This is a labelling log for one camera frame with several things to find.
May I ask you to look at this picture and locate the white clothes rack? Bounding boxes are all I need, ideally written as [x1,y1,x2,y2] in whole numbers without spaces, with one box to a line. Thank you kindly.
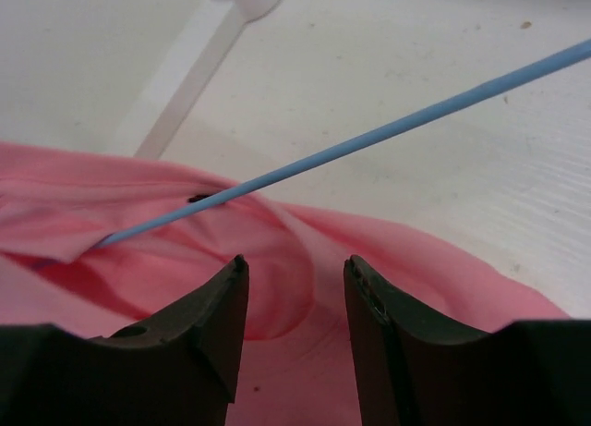
[111,0,282,159]

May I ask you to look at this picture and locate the blue wire hanger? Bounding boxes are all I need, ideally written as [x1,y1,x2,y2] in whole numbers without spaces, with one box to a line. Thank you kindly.
[95,40,590,249]

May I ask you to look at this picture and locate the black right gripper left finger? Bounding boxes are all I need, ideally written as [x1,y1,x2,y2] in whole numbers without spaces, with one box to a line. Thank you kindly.
[1,256,249,425]

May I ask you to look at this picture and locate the pink t shirt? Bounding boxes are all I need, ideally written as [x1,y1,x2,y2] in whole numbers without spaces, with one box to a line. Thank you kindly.
[1,142,564,425]

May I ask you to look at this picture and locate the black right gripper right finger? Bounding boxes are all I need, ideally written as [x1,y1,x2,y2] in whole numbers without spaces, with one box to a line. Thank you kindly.
[344,256,590,425]

